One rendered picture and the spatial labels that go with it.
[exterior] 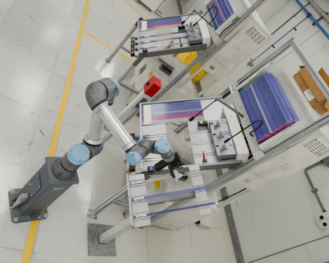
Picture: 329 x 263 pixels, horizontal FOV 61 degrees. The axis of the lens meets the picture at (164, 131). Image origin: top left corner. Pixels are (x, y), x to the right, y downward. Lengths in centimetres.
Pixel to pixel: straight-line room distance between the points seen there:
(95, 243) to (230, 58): 225
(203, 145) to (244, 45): 142
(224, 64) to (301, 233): 195
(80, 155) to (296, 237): 245
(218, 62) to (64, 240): 228
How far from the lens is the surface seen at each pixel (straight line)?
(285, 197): 350
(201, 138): 213
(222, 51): 313
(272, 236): 349
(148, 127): 222
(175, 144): 260
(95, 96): 145
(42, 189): 190
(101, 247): 245
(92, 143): 173
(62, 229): 235
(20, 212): 222
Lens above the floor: 201
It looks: 32 degrees down
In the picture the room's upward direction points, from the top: 51 degrees clockwise
